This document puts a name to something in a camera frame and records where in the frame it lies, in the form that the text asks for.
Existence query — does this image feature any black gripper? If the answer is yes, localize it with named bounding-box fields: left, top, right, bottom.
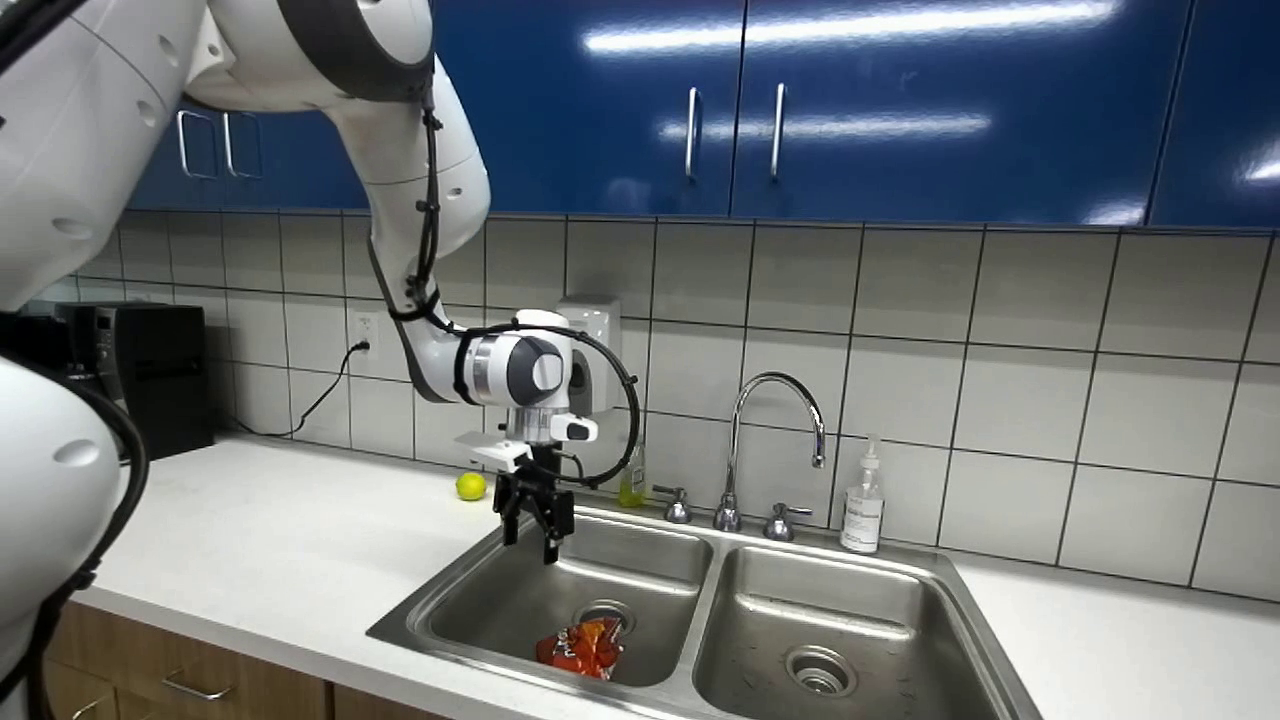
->
left=489, top=444, right=582, bottom=569

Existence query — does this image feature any red Doritos chip bag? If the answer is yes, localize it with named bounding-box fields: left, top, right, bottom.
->
left=532, top=614, right=631, bottom=686

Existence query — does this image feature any metal sink drain strainer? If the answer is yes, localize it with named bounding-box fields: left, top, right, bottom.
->
left=573, top=596, right=637, bottom=634
left=782, top=642, right=859, bottom=702

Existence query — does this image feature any stainless steel double sink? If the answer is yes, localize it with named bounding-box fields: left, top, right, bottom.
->
left=366, top=489, right=1050, bottom=720

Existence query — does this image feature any yellow dish soap bottle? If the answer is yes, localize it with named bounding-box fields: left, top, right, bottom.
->
left=616, top=428, right=653, bottom=512

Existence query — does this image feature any chrome gooseneck faucet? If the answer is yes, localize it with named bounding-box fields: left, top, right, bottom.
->
left=711, top=370, right=832, bottom=536

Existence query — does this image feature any clear pump soap bottle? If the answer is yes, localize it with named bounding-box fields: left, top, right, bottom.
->
left=835, top=435, right=889, bottom=562

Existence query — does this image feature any black countertop appliance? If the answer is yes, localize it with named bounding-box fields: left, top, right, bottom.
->
left=0, top=299, right=221, bottom=463

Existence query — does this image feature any wooden drawer front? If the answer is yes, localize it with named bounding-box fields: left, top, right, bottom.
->
left=45, top=596, right=338, bottom=720

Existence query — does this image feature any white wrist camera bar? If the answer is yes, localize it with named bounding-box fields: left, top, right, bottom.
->
left=464, top=414, right=604, bottom=482

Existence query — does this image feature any chrome faucet handle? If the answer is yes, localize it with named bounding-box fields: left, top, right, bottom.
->
left=762, top=499, right=818, bottom=543
left=653, top=482, right=698, bottom=530

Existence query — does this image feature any white wall soap dispenser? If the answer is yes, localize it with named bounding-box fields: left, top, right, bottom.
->
left=554, top=296, right=623, bottom=419

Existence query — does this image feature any black power cord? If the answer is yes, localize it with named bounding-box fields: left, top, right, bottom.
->
left=284, top=337, right=376, bottom=444

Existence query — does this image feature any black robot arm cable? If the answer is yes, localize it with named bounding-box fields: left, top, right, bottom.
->
left=366, top=102, right=645, bottom=493

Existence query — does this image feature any silver drawer handle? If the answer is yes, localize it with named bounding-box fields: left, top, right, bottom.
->
left=161, top=672, right=241, bottom=709

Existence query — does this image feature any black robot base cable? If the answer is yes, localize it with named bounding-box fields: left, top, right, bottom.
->
left=21, top=375, right=154, bottom=720

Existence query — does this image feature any silver cabinet door handle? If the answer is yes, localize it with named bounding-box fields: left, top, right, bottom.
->
left=681, top=84, right=704, bottom=183
left=763, top=79, right=794, bottom=183
left=221, top=107, right=258, bottom=183
left=172, top=105, right=221, bottom=183

